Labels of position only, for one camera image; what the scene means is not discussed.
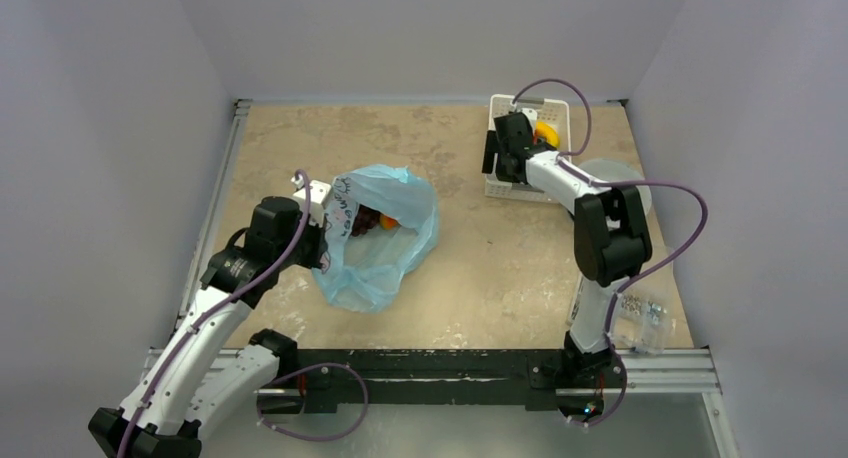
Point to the clear plastic bag of parts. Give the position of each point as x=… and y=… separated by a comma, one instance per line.
x=642, y=323

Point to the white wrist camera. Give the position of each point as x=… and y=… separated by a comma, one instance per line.
x=313, y=197
x=531, y=114

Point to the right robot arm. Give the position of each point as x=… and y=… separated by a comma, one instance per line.
x=611, y=239

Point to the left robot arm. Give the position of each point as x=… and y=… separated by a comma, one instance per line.
x=245, y=280

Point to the barcode label card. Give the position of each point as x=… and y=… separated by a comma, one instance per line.
x=575, y=302

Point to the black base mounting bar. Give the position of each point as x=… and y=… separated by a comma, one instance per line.
x=529, y=378

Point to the dark red fake grapes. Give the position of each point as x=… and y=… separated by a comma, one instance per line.
x=365, y=220

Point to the blue printed plastic bag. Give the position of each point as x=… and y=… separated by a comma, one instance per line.
x=364, y=273

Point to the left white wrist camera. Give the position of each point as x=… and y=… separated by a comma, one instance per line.
x=313, y=197

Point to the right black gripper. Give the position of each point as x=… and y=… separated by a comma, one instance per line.
x=497, y=153

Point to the orange fake fruit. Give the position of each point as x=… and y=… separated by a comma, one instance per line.
x=387, y=223

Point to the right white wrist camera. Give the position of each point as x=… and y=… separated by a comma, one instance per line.
x=531, y=114

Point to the yellow fake banana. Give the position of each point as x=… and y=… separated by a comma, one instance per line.
x=544, y=132

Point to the aluminium frame rail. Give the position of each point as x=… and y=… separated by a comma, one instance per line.
x=218, y=177

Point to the white plastic basket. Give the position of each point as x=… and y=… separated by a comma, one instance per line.
x=552, y=111

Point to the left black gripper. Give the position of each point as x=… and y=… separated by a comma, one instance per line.
x=320, y=245

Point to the round white scale disc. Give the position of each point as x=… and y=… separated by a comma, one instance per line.
x=614, y=171

